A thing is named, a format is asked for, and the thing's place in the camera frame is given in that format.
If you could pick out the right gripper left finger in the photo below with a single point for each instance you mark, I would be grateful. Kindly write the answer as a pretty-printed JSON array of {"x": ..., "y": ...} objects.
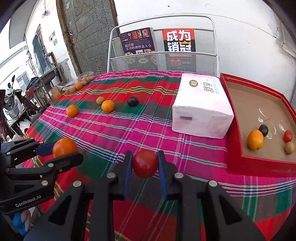
[{"x": 85, "y": 206}]

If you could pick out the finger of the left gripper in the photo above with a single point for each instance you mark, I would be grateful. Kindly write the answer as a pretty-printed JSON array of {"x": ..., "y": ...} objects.
[
  {"x": 63, "y": 164},
  {"x": 45, "y": 149}
]

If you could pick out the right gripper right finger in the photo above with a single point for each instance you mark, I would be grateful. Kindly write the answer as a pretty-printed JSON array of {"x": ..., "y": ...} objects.
[{"x": 204, "y": 207}]

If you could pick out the large orange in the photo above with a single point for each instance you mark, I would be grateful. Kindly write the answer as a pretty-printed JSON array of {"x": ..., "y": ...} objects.
[{"x": 63, "y": 147}]

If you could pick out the small kiwi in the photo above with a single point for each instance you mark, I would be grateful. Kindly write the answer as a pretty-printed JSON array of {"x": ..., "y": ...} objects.
[{"x": 100, "y": 100}]

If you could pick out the small yellow orange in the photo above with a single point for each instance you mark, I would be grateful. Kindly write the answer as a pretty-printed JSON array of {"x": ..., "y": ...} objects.
[{"x": 255, "y": 140}]

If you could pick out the red tomato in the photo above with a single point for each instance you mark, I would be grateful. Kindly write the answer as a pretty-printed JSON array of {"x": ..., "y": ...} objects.
[
  {"x": 287, "y": 136},
  {"x": 145, "y": 163}
]

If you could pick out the green kiwi fruit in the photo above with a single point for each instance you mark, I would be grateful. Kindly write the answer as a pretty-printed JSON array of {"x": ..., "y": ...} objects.
[{"x": 289, "y": 148}]

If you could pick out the dark plum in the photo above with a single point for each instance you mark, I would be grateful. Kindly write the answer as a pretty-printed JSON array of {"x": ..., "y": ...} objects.
[
  {"x": 263, "y": 129},
  {"x": 133, "y": 101}
]

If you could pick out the blue gloved left hand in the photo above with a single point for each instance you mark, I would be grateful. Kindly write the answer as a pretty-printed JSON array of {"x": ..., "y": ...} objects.
[{"x": 22, "y": 221}]

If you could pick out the scooter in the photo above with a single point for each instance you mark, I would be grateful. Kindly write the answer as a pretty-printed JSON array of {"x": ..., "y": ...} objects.
[{"x": 18, "y": 110}]

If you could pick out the cardboard box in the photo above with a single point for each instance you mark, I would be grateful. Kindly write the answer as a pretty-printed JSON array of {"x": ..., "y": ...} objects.
[{"x": 56, "y": 91}]

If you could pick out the plaid tablecloth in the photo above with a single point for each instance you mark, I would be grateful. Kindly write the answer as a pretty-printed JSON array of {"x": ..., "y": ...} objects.
[{"x": 132, "y": 111}]

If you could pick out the clear plastic fruit container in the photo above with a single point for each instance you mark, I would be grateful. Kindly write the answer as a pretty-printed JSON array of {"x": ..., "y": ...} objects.
[{"x": 78, "y": 82}]

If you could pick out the white tissue pack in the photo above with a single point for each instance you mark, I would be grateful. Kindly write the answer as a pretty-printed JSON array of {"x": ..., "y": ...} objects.
[{"x": 201, "y": 107}]

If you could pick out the red cardboard box tray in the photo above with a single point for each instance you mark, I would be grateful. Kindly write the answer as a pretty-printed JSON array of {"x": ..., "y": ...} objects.
[{"x": 254, "y": 104}]

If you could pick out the studded metal door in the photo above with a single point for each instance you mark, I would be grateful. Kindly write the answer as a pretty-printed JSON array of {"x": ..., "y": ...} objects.
[{"x": 86, "y": 27}]

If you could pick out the dark cookbook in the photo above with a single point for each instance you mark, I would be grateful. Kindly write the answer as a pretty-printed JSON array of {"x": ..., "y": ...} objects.
[{"x": 138, "y": 41}]

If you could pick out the red black white book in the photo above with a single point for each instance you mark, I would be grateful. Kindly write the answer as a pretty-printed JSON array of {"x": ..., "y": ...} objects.
[{"x": 179, "y": 40}]

